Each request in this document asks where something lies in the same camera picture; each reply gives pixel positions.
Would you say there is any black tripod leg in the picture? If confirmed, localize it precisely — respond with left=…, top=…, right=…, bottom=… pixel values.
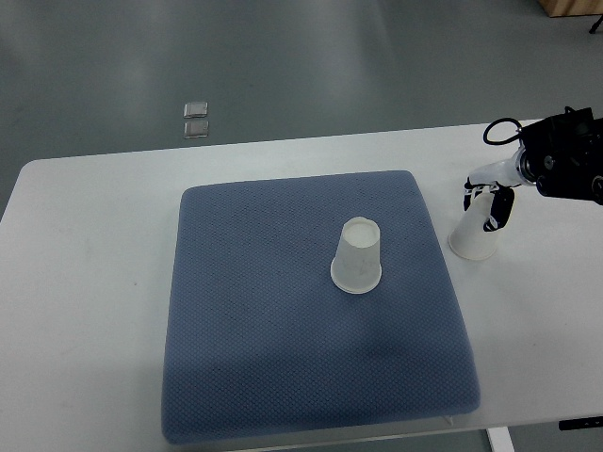
left=589, top=15, right=603, bottom=34

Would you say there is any blue textured cushion mat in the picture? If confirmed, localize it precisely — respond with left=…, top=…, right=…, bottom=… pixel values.
left=161, top=170, right=481, bottom=444

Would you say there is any white table leg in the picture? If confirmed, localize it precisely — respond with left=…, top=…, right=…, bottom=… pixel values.
left=486, top=427, right=515, bottom=452

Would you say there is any white paper cup on mat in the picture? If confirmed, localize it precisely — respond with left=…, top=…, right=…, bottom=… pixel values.
left=330, top=217, right=382, bottom=295

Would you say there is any black table control panel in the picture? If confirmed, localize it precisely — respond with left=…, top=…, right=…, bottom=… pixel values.
left=558, top=416, right=603, bottom=431

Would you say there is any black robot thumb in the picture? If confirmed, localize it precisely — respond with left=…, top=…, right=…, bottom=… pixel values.
left=482, top=187, right=514, bottom=232

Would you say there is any upper metal floor plate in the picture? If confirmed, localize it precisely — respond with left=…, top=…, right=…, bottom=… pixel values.
left=183, top=101, right=208, bottom=119

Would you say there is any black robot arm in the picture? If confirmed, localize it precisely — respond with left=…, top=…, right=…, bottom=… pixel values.
left=464, top=106, right=602, bottom=233

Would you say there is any wooden box corner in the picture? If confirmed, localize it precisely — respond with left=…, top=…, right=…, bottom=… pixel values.
left=538, top=0, right=603, bottom=18

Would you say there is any white paper cup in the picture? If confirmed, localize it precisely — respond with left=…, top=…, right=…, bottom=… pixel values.
left=448, top=194, right=499, bottom=261
left=330, top=217, right=382, bottom=295

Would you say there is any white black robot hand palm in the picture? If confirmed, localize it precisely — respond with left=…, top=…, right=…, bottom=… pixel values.
left=467, top=151, right=526, bottom=187

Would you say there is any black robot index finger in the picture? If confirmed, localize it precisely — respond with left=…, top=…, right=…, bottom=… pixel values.
left=463, top=181, right=481, bottom=211

